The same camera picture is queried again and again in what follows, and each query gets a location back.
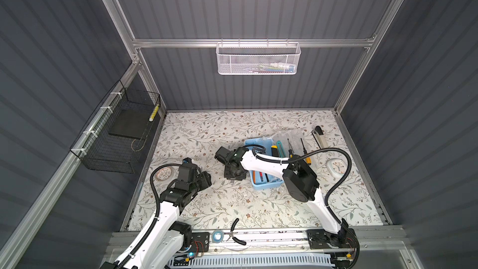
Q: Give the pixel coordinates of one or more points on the black yellow small screwdriver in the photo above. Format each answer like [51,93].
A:
[290,148]

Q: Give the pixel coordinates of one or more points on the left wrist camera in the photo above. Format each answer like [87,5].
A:
[187,162]

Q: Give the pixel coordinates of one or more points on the yellow handle screwdriver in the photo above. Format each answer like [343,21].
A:
[307,159]

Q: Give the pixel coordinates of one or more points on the blue tape roll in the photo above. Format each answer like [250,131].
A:
[217,236]

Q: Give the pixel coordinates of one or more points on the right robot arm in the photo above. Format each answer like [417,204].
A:
[300,181]

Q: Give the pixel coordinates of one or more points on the black handled pliers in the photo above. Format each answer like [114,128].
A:
[232,234]

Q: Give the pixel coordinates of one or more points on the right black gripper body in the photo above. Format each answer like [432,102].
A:
[229,174]

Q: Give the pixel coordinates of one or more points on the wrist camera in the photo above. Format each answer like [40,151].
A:
[187,162]
[221,155]

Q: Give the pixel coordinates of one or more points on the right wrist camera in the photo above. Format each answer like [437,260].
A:
[221,155]

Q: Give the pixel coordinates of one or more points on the yellow black utility knife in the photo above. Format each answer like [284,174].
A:
[274,151]

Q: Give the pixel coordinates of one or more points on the teal utility knife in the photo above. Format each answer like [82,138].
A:
[281,150]

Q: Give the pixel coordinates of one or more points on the white ventilated front panel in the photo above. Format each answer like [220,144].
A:
[249,261]

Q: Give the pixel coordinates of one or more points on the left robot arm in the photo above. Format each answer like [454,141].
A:
[163,235]

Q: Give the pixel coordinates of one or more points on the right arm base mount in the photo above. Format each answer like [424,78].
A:
[321,239]

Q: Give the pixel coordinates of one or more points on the black wire wall basket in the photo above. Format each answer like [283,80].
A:
[99,151]

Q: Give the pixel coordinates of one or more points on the black silver stapler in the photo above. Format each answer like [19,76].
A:
[320,138]

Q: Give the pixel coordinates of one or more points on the blue plastic tool box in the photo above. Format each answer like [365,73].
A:
[262,146]

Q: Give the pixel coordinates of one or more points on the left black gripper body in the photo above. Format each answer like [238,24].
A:
[202,181]

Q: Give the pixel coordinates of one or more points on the white wire wall basket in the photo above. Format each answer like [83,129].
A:
[263,58]

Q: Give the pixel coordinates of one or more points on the black foam pad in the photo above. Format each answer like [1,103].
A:
[130,124]

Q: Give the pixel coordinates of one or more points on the clear tape roll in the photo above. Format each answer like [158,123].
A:
[164,174]

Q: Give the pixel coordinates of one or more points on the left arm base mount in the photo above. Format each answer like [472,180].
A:
[199,242]

